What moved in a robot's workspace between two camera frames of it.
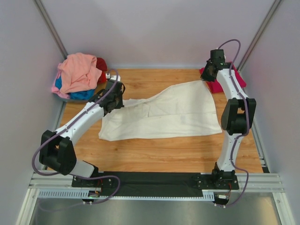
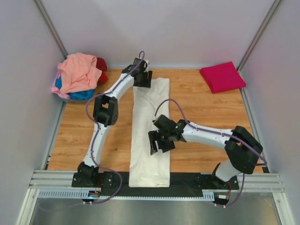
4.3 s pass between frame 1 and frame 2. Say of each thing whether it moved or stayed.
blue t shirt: stayed
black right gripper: moved
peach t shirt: stayed
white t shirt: moved
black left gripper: moved
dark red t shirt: stayed
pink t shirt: stayed
